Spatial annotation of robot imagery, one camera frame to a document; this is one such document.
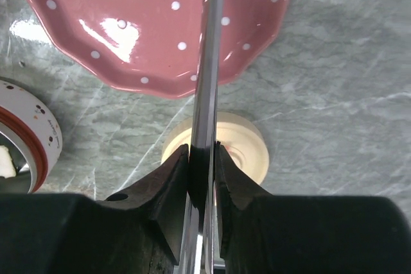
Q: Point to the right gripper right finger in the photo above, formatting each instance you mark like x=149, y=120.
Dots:
x=265, y=233

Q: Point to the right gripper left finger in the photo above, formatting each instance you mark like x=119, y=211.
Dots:
x=136, y=230

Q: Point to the metal tongs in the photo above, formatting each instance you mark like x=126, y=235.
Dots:
x=197, y=255

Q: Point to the sushi roll red centre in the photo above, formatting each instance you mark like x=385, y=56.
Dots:
x=7, y=169

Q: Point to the steel lunch box container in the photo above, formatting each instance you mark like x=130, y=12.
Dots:
x=33, y=137

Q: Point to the right cream lid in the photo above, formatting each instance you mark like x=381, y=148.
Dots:
x=241, y=138

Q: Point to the pink polka dot plate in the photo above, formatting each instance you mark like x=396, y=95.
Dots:
x=153, y=46

